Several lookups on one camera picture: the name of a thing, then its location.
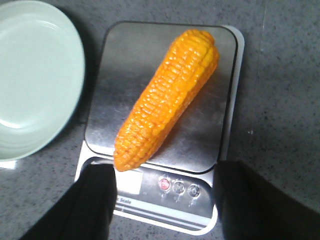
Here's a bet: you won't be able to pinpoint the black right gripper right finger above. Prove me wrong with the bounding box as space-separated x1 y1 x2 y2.
214 161 320 240

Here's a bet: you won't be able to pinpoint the silver digital kitchen scale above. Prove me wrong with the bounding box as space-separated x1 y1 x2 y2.
75 21 245 236

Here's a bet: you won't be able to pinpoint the orange corn cob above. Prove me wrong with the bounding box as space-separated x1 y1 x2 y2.
113 29 220 172

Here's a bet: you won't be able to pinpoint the pale green plate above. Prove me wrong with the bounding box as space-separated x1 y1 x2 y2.
0 0 86 162

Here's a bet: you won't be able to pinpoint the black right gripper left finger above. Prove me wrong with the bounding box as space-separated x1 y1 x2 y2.
21 164 117 240

